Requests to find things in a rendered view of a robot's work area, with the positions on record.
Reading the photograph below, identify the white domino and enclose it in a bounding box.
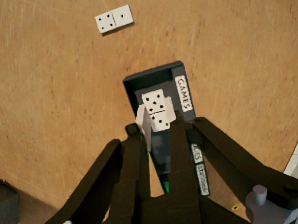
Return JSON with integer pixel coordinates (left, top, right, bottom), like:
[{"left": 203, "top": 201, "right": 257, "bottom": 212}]
[
  {"left": 95, "top": 5, "right": 134, "bottom": 34},
  {"left": 142, "top": 89, "right": 169, "bottom": 132}
]

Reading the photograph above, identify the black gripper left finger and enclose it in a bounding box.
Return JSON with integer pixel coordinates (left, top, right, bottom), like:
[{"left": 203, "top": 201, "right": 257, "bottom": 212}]
[{"left": 45, "top": 104, "right": 151, "bottom": 224}]

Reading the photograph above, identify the black rack of three bins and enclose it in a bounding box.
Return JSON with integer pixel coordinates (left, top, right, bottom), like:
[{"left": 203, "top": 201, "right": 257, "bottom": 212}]
[{"left": 122, "top": 60, "right": 211, "bottom": 197}]

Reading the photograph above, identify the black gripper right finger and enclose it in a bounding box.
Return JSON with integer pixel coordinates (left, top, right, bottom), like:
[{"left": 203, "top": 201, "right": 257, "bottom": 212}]
[{"left": 164, "top": 97, "right": 298, "bottom": 224}]

